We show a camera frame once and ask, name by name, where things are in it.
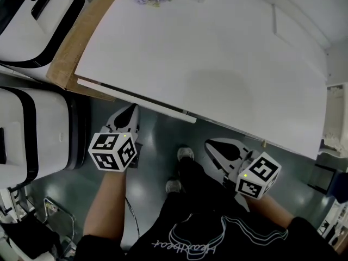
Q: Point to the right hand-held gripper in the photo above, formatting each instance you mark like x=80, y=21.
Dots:
x=255, y=178

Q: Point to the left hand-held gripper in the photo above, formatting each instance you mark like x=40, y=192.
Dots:
x=114, y=151

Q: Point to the white desk drawer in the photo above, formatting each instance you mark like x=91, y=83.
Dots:
x=136, y=100

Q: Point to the person's right forearm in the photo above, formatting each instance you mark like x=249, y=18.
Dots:
x=269, y=211

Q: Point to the person's left forearm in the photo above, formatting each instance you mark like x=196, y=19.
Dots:
x=106, y=205

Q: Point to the white desk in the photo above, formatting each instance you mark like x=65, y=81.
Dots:
x=204, y=50

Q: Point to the person's black trousers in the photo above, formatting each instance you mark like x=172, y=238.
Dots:
x=190, y=178

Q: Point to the person's white shoe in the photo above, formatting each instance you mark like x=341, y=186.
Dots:
x=173, y=186
x=185, y=153

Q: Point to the person's black printed shirt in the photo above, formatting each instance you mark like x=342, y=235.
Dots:
x=231, y=243

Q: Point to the white and black robot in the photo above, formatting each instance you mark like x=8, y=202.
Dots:
x=46, y=135
x=21, y=31

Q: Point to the white ornate side table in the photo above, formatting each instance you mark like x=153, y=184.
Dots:
x=335, y=118

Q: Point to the brown cardboard box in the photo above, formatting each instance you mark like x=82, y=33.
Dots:
x=70, y=50

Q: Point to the white hutch shelf unit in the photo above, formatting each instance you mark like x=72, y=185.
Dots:
x=312, y=9

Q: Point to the black frame chair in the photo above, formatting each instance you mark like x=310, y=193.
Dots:
x=323, y=178

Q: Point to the metal frame chair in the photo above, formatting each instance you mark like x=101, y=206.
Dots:
x=51, y=207

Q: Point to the metal frame side table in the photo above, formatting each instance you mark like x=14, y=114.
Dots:
x=16, y=205

